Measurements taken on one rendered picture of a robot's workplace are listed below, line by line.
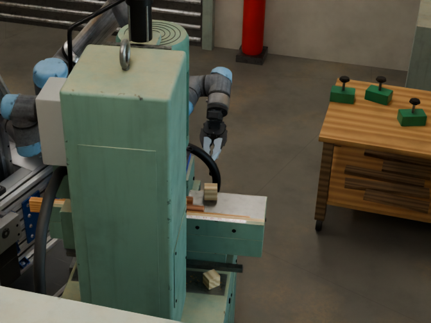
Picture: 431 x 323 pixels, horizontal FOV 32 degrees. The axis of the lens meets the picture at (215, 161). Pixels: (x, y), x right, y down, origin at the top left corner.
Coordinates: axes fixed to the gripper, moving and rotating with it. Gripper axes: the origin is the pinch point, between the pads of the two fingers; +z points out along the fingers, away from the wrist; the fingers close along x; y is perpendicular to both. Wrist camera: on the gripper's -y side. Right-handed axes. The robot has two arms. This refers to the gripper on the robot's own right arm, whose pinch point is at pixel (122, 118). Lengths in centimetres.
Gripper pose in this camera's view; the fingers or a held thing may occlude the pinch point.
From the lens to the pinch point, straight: 217.6
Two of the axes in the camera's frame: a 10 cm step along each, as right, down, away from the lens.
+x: 0.1, 7.3, 6.9
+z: 9.9, 0.7, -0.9
